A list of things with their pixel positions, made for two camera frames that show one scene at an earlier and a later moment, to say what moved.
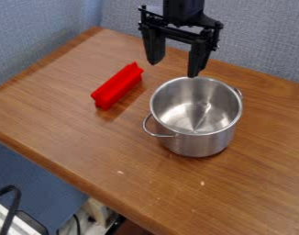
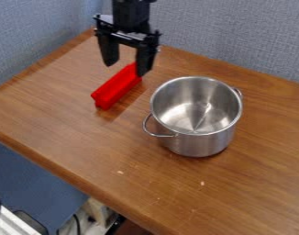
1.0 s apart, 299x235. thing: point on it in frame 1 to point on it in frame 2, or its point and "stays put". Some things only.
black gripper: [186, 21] to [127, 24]
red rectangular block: [118, 86] stays put
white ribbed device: [22, 225] stays put
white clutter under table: [90, 220] stays put
